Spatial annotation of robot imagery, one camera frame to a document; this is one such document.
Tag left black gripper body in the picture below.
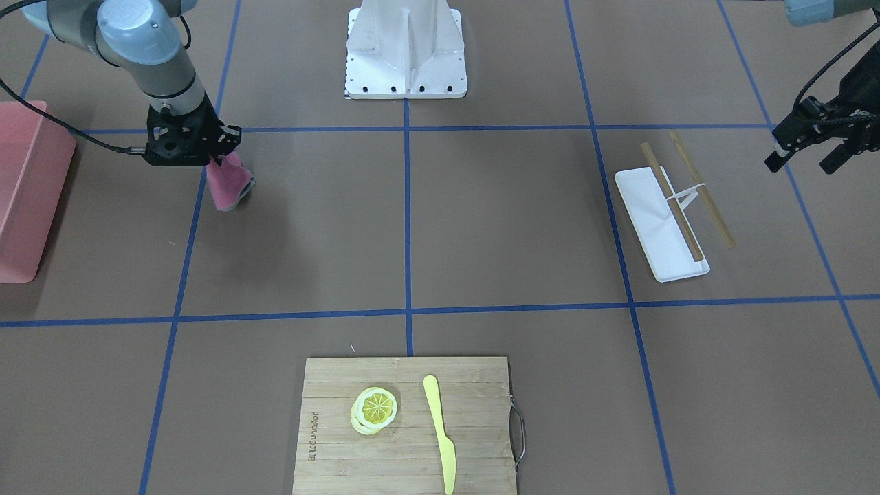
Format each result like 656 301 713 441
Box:
835 42 879 131

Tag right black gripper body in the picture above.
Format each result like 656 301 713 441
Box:
142 96 242 167

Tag pink cloth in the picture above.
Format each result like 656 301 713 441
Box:
204 153 255 211

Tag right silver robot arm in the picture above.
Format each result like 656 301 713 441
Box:
20 1 241 167

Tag wooden chopstick beside tray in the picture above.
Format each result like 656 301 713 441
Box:
668 129 738 250

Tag pink plastic bin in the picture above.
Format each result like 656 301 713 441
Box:
1 102 76 284

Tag wooden chopstick on tray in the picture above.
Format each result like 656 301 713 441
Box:
640 143 706 262

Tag white rectangular tray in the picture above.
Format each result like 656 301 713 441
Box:
614 167 710 283

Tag yellow lemon slices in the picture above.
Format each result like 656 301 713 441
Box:
350 386 398 436

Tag wooden cutting board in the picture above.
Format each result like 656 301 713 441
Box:
291 356 518 494

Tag yellow plastic knife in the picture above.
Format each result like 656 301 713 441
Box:
422 374 458 494

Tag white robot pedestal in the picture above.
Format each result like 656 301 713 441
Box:
344 1 468 100

